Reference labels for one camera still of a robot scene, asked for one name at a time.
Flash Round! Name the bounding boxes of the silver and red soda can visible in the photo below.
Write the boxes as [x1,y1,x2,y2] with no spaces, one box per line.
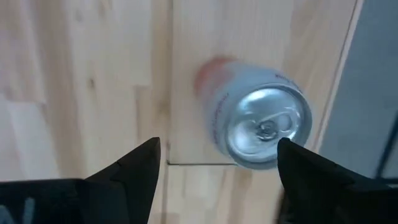
[193,55,313,171]

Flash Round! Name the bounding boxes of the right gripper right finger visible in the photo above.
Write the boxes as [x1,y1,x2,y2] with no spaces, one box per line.
[276,138,398,224]

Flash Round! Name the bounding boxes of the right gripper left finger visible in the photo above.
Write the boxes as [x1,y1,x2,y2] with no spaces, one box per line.
[0,137,162,224]

